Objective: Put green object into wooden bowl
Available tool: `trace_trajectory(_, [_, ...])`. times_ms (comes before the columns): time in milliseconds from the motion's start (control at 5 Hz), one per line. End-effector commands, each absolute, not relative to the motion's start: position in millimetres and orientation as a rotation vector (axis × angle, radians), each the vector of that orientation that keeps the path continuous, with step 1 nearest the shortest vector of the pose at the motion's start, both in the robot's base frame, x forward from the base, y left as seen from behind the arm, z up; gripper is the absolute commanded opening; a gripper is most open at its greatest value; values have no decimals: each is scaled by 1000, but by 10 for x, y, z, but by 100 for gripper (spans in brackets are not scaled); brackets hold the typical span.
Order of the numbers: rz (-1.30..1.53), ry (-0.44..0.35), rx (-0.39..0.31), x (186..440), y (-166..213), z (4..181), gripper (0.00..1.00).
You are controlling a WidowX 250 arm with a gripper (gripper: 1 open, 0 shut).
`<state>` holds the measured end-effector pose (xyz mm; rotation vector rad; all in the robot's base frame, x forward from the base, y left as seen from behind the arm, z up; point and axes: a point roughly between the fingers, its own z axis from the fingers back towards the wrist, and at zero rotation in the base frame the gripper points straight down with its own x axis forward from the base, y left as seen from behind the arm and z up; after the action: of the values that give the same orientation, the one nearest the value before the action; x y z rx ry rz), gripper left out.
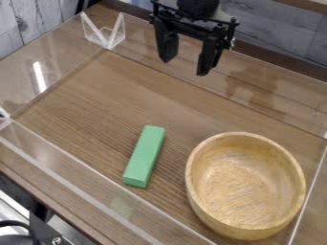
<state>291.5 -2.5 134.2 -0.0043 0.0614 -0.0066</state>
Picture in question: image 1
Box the clear acrylic enclosure wall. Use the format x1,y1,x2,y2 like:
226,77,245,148
0,14,327,245

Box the wooden bowl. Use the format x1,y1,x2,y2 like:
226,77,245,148
186,132,307,241

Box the black cable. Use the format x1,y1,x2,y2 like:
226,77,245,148
0,219,34,237

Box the clear acrylic corner bracket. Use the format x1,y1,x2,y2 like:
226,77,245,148
81,12,126,50

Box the green rectangular block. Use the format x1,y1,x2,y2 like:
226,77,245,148
123,125,165,189

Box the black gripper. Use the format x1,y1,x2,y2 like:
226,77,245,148
150,0,241,76

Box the black metal table bracket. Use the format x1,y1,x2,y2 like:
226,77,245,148
30,213,72,245

